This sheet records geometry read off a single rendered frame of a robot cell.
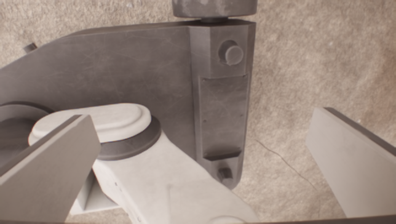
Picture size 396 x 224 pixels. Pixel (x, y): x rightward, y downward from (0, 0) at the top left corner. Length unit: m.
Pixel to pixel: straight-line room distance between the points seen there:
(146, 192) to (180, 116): 0.27
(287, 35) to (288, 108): 0.29
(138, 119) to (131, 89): 0.13
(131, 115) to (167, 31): 0.19
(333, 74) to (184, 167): 0.75
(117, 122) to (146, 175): 0.10
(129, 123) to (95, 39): 0.20
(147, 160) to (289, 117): 0.68
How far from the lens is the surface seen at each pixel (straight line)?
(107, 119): 0.37
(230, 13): 0.44
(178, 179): 0.30
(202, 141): 0.55
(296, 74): 0.82
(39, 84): 0.54
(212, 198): 0.25
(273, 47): 0.73
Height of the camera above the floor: 0.61
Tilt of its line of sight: 59 degrees down
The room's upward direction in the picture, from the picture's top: 158 degrees clockwise
